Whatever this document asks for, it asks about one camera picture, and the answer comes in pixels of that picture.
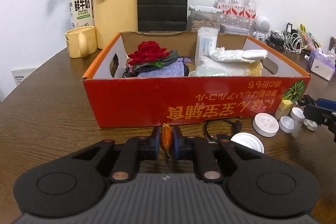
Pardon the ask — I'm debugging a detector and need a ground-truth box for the small white tin box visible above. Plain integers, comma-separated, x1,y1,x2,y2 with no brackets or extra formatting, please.
220,24,249,36

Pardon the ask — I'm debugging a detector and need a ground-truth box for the yellow ceramic mug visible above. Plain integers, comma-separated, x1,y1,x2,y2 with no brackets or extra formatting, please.
65,26,97,59

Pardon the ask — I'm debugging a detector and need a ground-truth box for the purple fabric pouch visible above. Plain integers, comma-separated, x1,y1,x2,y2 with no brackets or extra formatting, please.
137,57,191,78

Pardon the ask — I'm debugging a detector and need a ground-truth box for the white plastic bag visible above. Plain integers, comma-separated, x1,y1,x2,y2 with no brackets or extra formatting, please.
197,47,268,65

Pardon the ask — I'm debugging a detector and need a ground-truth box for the purple tissue pack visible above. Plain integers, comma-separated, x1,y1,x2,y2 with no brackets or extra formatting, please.
308,48,335,81

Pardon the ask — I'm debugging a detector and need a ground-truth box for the navy blue case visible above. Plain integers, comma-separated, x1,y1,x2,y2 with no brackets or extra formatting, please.
122,67,138,78

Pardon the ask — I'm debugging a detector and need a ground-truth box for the colourful snack packet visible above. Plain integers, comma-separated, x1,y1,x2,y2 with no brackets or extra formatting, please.
299,24,321,50

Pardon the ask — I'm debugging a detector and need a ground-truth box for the clear nut storage container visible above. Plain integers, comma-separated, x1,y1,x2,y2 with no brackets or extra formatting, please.
189,5,222,31

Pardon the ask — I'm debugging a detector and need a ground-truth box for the small white capped vial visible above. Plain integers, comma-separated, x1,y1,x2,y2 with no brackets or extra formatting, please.
290,107,305,138

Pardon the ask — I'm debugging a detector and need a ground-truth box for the large white ribbed lid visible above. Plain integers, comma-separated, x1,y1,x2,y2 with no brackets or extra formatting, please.
231,132,265,153

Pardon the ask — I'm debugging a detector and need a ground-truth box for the iridescent green bundle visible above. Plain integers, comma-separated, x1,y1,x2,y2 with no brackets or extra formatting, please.
189,66,227,77

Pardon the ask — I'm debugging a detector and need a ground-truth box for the white milk carton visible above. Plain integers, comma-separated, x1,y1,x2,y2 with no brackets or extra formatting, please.
68,0,94,28

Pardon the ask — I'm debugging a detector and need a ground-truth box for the orange candy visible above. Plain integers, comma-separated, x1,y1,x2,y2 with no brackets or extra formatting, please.
161,123,173,158

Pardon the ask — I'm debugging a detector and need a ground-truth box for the water bottle right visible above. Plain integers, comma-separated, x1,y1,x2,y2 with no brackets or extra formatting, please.
243,0,257,29

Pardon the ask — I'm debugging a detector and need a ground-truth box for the translucent plastic container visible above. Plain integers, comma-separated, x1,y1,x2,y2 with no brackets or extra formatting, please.
195,27,218,65

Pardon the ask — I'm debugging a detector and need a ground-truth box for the red cardboard box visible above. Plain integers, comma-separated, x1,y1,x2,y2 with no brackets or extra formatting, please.
83,31,310,128

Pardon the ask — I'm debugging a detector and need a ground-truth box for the water bottle left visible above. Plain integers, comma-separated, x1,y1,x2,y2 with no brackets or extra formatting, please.
214,0,231,24

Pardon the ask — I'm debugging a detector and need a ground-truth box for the thin black usb cable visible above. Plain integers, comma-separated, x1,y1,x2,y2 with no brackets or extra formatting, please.
203,118,243,144

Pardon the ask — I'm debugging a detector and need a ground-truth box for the yellow white alpaca plush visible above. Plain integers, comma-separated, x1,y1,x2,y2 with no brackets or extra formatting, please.
223,61,263,76

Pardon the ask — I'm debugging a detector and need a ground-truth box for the yellow eraser block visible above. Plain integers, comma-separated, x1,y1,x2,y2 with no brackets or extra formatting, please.
274,100,293,120

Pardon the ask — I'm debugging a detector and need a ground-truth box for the white round disc device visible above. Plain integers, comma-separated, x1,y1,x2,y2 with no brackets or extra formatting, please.
252,113,280,138

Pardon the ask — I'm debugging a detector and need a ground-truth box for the water bottle middle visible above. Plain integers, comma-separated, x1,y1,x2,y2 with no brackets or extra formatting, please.
230,0,244,27

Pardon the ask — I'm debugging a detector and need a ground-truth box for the white robot toy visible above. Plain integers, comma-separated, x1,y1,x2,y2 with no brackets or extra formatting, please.
252,16,270,42

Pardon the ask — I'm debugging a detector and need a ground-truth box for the water bottle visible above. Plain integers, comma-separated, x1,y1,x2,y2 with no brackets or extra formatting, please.
243,0,257,29
214,0,231,24
230,0,244,27

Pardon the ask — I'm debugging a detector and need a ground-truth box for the braided black grey cable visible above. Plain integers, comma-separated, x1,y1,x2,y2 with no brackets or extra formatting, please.
126,49,180,75

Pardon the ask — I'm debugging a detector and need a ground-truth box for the tangle of charger cables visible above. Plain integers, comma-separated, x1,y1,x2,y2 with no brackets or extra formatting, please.
265,23,308,55

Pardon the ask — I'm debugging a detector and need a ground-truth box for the red artificial rose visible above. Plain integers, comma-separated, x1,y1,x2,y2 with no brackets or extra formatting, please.
128,41,170,66

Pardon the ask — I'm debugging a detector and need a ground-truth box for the small white round cap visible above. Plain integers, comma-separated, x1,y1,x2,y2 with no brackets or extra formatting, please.
278,116,294,134

